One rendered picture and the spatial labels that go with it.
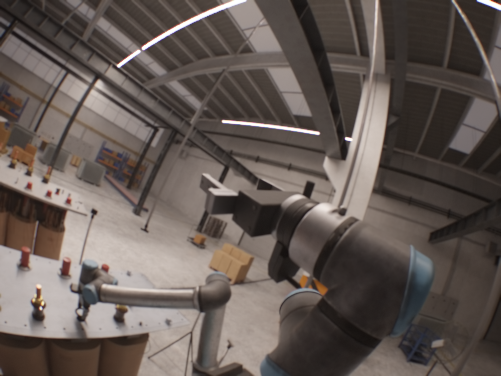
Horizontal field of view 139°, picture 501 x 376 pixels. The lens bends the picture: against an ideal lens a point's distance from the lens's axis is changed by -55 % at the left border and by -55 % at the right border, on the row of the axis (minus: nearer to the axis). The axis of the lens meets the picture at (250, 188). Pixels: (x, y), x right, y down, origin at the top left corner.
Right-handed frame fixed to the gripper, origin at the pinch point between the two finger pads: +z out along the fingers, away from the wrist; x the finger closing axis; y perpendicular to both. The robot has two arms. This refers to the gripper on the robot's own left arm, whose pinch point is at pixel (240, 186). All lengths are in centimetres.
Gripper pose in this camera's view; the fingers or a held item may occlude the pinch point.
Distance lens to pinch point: 38.9
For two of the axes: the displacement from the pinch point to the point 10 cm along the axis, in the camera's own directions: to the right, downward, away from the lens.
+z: -5.8, -3.6, 7.3
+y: 2.5, -9.3, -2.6
